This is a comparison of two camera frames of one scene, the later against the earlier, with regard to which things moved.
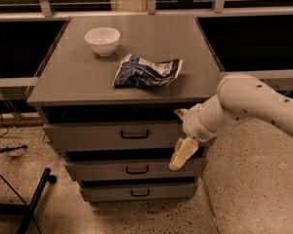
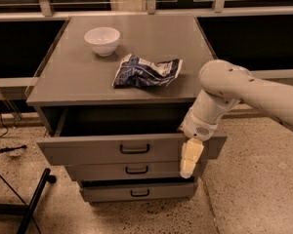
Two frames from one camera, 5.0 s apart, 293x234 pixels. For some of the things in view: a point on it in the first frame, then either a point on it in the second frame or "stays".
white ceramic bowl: x=104 y=40 stays
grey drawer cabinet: x=107 y=91 stays
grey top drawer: x=115 y=136 to x=136 y=149
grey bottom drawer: x=141 y=191 stays
